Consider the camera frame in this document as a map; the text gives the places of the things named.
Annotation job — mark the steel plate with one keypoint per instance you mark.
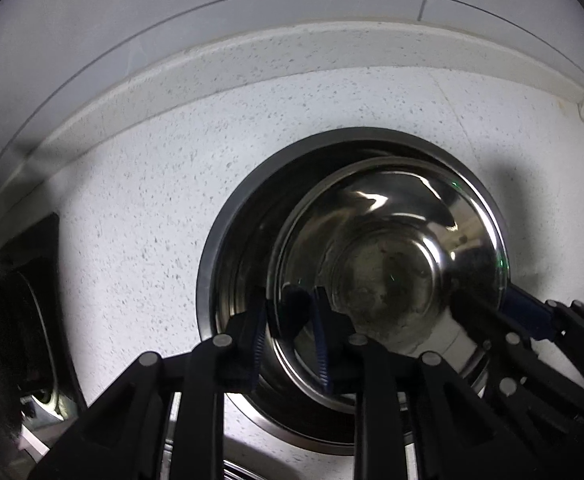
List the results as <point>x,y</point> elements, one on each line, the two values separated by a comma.
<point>232,260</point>

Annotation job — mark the large steel bowl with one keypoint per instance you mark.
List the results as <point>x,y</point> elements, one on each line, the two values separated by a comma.
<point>372,240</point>

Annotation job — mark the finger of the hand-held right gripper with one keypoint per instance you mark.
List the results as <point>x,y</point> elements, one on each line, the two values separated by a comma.
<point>477,315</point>
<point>524,310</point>

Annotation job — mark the black gas stove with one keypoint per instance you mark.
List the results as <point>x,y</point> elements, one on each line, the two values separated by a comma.
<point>27,310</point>

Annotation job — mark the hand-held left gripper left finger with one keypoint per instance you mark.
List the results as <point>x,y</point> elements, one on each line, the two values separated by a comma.
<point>259,332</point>

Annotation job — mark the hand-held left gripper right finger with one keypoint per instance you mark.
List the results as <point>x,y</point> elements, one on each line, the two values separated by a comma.
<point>322,350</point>

